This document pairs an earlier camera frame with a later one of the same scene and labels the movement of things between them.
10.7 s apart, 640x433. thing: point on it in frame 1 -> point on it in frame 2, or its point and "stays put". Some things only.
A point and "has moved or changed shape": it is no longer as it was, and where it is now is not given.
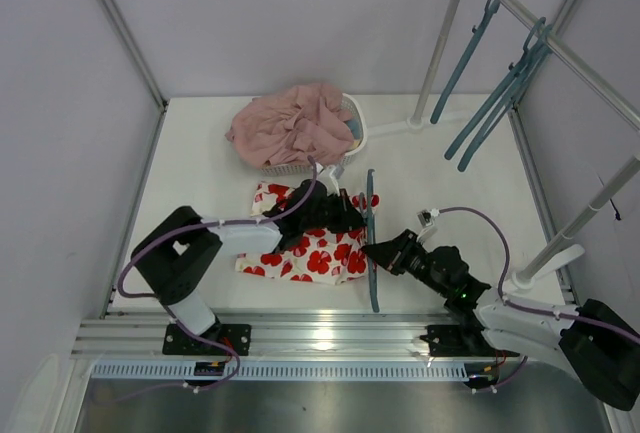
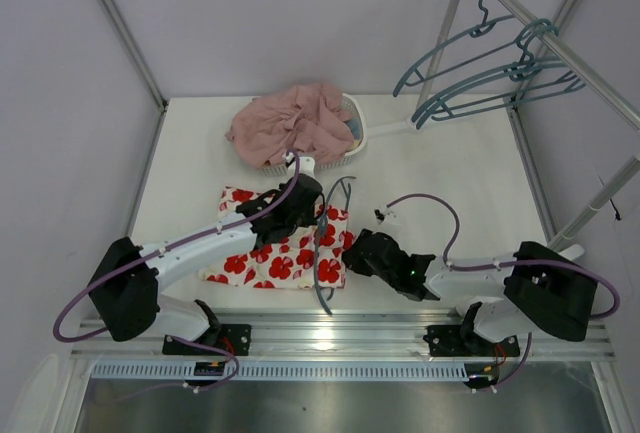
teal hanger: (492, 4) -> (487, 23)
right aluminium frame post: (563, 275) stays put
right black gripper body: (400, 251) -> (365, 255)
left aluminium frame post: (124, 27) stays put
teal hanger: (371, 240) -> (347, 198)
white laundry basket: (360, 135) stays put
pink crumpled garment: (306, 122) stays put
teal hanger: (490, 97) -> (530, 71)
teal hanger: (483, 129) -> (528, 80)
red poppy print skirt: (315, 256) has moved or changed shape
